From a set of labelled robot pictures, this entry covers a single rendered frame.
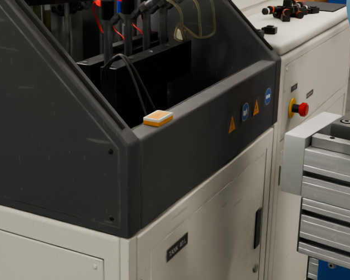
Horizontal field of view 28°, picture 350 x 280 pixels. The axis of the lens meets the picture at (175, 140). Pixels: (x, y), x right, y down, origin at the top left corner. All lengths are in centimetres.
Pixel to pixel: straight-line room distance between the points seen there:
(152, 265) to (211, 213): 24
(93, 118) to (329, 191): 37
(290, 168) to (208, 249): 47
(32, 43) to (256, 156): 69
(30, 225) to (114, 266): 17
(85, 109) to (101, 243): 23
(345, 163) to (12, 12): 55
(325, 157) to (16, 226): 56
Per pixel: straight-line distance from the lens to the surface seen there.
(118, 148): 107
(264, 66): 157
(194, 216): 134
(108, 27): 144
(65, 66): 109
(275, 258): 193
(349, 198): 99
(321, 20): 202
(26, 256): 127
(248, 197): 160
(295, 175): 101
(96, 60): 147
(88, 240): 117
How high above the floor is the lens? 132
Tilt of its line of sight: 20 degrees down
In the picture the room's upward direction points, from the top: 1 degrees clockwise
